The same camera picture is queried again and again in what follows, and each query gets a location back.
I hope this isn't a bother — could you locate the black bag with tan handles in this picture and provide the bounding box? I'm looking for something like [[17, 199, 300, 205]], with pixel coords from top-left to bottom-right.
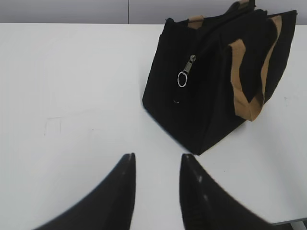
[[142, 0, 297, 155]]

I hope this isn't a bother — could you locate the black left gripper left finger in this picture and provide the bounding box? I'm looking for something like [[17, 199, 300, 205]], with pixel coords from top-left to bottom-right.
[[38, 153, 136, 230]]

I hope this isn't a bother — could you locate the metal zipper pull with ring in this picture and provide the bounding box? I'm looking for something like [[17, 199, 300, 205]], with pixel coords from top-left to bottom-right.
[[177, 55, 196, 88]]

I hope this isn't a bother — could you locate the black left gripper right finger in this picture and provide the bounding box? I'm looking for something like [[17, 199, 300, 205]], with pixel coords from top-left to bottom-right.
[[179, 153, 276, 230]]

